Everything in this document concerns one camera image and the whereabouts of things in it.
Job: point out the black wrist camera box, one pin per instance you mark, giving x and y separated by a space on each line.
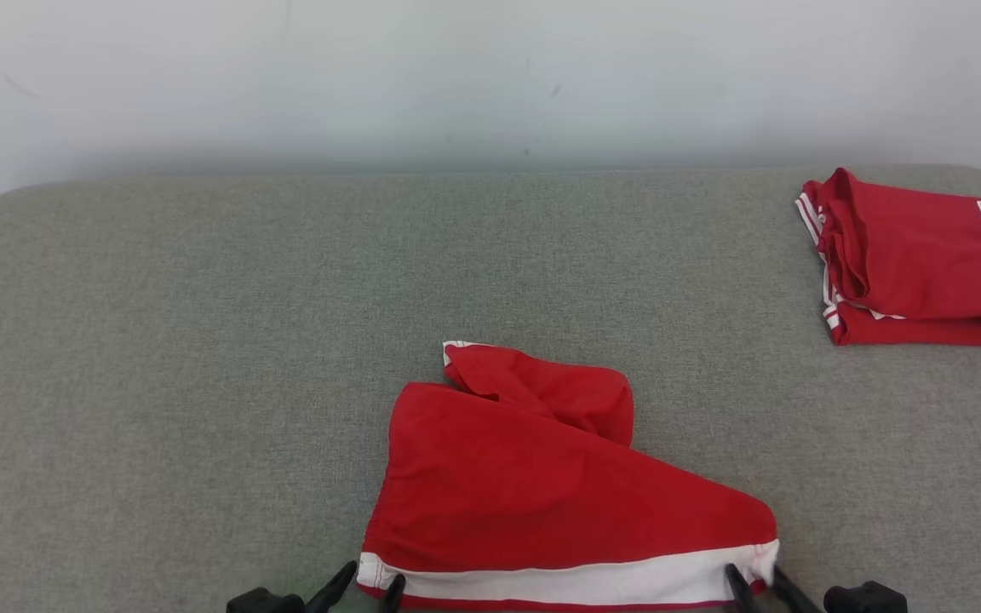
265 603
865 598

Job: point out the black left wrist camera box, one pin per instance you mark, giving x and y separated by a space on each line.
265 603

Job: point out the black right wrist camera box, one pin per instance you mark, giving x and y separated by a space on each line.
865 598

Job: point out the red jersey with navy number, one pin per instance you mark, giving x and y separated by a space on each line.
916 264

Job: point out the red shorts with white band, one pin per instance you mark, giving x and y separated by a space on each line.
524 494

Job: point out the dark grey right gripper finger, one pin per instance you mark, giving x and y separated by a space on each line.
742 596
793 598

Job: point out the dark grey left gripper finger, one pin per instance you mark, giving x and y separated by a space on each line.
333 592
392 596

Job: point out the grey fabric sofa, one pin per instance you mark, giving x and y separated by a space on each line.
201 340

